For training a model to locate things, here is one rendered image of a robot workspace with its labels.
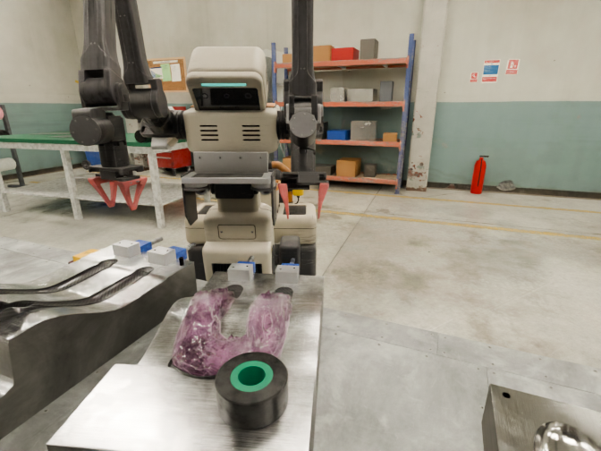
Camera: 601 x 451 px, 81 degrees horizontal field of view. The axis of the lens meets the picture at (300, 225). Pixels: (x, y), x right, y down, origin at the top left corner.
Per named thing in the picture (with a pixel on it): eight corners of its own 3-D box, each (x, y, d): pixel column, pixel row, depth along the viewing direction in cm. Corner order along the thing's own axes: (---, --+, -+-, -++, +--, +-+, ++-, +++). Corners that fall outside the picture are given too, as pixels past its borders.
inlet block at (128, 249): (156, 246, 96) (153, 227, 94) (170, 249, 94) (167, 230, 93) (115, 265, 85) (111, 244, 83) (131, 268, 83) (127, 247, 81)
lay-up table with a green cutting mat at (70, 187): (73, 192, 530) (58, 123, 497) (215, 204, 467) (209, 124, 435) (-6, 213, 427) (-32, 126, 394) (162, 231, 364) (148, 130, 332)
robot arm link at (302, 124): (322, 107, 84) (286, 107, 84) (325, 81, 72) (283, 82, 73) (323, 156, 82) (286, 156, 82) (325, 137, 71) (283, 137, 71)
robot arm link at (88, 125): (126, 82, 75) (86, 84, 75) (98, 78, 64) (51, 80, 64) (137, 140, 79) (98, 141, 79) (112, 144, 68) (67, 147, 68)
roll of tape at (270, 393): (203, 421, 37) (200, 395, 36) (234, 370, 44) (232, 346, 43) (275, 438, 35) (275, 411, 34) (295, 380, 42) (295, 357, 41)
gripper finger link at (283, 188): (310, 216, 75) (309, 174, 76) (276, 216, 75) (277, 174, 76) (309, 220, 82) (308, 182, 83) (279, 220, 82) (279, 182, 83)
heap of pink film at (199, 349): (213, 294, 72) (209, 260, 69) (298, 299, 70) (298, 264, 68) (148, 391, 48) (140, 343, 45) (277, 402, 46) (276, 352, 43)
